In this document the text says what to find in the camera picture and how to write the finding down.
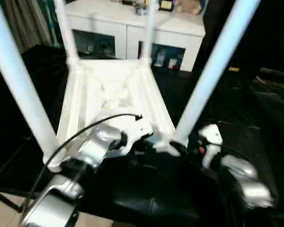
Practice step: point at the white plastic table top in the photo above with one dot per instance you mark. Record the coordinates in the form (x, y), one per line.
(109, 82)

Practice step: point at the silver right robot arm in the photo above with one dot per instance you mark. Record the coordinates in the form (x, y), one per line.
(246, 177)

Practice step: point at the black shiny mat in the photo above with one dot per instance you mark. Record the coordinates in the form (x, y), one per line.
(168, 184)

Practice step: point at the small white cup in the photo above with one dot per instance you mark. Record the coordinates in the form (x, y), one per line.
(172, 62)

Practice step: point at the white printed mug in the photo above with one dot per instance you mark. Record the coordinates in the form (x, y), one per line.
(159, 58)

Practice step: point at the small beige label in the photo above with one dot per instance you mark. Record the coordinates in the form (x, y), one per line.
(233, 69)

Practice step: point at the long black bar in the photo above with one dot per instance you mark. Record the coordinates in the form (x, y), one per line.
(277, 72)

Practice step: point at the white sideboard cabinet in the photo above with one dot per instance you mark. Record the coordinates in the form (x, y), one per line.
(104, 21)

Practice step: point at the dark cluttered bundle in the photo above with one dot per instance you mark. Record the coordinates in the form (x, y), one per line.
(140, 10)

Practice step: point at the beige teddy bear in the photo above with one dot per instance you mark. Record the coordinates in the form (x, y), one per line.
(189, 7)

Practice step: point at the beige curtain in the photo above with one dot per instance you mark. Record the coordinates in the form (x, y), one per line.
(28, 23)

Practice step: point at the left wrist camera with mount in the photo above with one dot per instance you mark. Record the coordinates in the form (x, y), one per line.
(139, 130)

